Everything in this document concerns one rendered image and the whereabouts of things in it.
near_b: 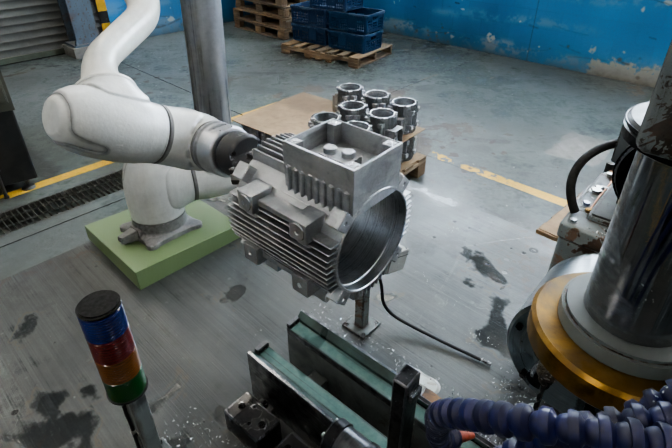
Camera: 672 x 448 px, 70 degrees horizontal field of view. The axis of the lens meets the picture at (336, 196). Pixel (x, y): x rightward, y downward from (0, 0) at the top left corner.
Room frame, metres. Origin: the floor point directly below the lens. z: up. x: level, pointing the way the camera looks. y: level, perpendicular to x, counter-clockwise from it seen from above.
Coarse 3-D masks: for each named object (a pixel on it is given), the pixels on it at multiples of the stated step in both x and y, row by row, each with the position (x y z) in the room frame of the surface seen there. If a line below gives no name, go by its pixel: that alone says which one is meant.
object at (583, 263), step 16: (576, 256) 0.71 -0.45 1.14; (592, 256) 0.69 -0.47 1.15; (560, 272) 0.67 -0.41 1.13; (576, 272) 0.65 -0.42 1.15; (528, 304) 0.61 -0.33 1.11; (512, 320) 0.62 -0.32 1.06; (512, 336) 0.61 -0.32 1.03; (512, 352) 0.60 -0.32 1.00; (528, 352) 0.58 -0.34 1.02; (528, 368) 0.58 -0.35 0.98; (528, 384) 0.57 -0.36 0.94; (560, 384) 0.54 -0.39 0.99; (544, 400) 0.55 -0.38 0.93; (560, 400) 0.53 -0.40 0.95; (576, 400) 0.52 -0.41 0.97
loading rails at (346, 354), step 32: (256, 352) 0.67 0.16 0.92; (320, 352) 0.67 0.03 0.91; (352, 352) 0.66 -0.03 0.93; (256, 384) 0.64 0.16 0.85; (288, 384) 0.58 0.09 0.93; (320, 384) 0.65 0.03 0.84; (352, 384) 0.62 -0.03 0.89; (384, 384) 0.59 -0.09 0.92; (288, 416) 0.58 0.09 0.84; (320, 416) 0.52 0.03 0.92; (352, 416) 0.53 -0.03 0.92; (384, 416) 0.56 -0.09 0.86; (416, 416) 0.53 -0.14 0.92
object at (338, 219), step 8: (240, 160) 0.61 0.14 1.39; (240, 168) 0.60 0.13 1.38; (248, 168) 0.59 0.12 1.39; (240, 176) 0.59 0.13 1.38; (248, 176) 0.59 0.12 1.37; (400, 176) 0.57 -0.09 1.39; (400, 184) 0.57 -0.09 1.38; (336, 208) 0.49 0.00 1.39; (336, 216) 0.48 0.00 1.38; (344, 216) 0.48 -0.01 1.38; (352, 216) 0.49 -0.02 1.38; (328, 224) 0.48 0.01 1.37; (336, 224) 0.47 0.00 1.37; (344, 224) 0.48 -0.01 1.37; (344, 232) 0.48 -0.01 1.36; (400, 248) 0.58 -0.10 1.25; (328, 296) 0.48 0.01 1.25; (336, 296) 0.48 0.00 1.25; (344, 296) 0.48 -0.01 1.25; (344, 304) 0.48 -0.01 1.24
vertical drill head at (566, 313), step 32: (640, 160) 0.35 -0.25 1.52; (640, 192) 0.34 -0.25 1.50; (640, 224) 0.33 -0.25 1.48; (608, 256) 0.35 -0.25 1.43; (640, 256) 0.32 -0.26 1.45; (544, 288) 0.41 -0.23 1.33; (576, 288) 0.38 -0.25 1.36; (608, 288) 0.33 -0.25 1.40; (640, 288) 0.31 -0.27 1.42; (544, 320) 0.36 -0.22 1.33; (576, 320) 0.34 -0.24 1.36; (608, 320) 0.32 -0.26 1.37; (640, 320) 0.31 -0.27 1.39; (544, 352) 0.33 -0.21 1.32; (576, 352) 0.32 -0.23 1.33; (608, 352) 0.30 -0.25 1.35; (640, 352) 0.30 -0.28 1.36; (544, 384) 0.34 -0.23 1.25; (576, 384) 0.29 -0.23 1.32; (608, 384) 0.28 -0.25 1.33; (640, 384) 0.28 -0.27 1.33
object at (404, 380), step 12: (408, 372) 0.36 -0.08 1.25; (396, 384) 0.35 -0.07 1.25; (408, 384) 0.34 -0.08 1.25; (396, 396) 0.35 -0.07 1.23; (408, 396) 0.34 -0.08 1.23; (396, 408) 0.35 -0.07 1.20; (408, 408) 0.35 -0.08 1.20; (396, 420) 0.34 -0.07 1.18; (408, 420) 0.35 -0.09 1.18; (396, 432) 0.34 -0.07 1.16; (408, 432) 0.35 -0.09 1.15; (396, 444) 0.34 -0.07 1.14; (408, 444) 0.35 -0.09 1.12
